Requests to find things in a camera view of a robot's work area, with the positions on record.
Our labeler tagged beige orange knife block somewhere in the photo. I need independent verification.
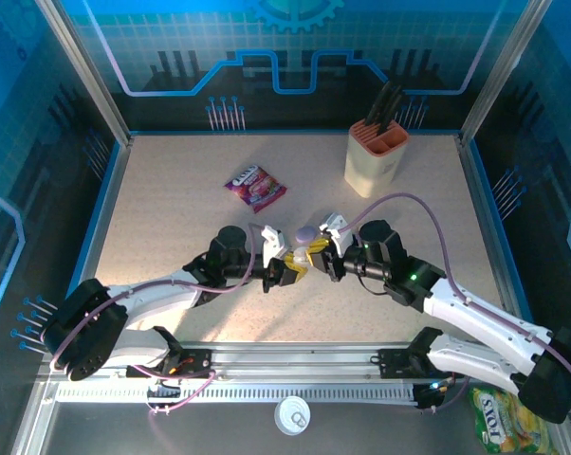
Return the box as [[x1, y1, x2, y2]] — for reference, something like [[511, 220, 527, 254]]
[[343, 118, 411, 200]]

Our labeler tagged purple round lid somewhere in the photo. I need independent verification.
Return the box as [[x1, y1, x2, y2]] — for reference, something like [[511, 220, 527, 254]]
[[294, 226, 318, 260]]

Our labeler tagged purple berries candy bag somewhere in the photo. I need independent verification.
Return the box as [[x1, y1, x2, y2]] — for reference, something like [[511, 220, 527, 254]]
[[223, 164, 288, 215]]

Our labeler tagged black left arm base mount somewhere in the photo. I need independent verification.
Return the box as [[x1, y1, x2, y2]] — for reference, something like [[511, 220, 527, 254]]
[[125, 348, 214, 380]]

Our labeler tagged aluminium frame post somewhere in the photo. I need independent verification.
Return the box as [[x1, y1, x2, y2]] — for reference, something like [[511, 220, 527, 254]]
[[34, 0, 134, 146], [457, 0, 555, 143]]

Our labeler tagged white slotted cable duct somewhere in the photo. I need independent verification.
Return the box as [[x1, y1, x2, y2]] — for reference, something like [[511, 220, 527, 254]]
[[52, 384, 422, 405]]

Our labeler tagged green yellow candy bag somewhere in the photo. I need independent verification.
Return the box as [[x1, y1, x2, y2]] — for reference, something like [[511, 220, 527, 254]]
[[470, 386, 561, 455]]

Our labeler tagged aluminium table side rail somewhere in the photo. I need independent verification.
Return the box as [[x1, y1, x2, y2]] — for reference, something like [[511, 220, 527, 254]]
[[69, 135, 135, 343]]

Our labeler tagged long aluminium mounting rail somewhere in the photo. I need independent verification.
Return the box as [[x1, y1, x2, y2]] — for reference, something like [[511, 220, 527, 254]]
[[38, 341, 555, 380]]

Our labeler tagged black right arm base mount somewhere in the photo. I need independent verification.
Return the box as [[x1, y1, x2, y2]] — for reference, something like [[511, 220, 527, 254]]
[[378, 348, 466, 380]]

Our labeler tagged black handled knife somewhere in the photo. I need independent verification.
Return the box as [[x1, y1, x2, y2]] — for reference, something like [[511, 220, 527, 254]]
[[378, 84, 405, 135], [363, 80, 394, 127]]

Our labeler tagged white can lid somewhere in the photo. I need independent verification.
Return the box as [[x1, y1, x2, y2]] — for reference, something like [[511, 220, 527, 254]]
[[273, 396, 312, 436]]

